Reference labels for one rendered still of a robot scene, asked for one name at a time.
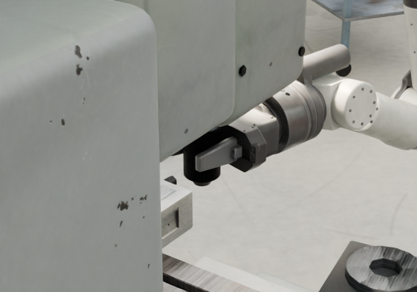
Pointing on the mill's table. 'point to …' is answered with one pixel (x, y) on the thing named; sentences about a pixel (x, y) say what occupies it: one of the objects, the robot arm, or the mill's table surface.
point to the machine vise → (175, 211)
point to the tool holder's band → (211, 134)
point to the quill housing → (267, 40)
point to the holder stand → (372, 270)
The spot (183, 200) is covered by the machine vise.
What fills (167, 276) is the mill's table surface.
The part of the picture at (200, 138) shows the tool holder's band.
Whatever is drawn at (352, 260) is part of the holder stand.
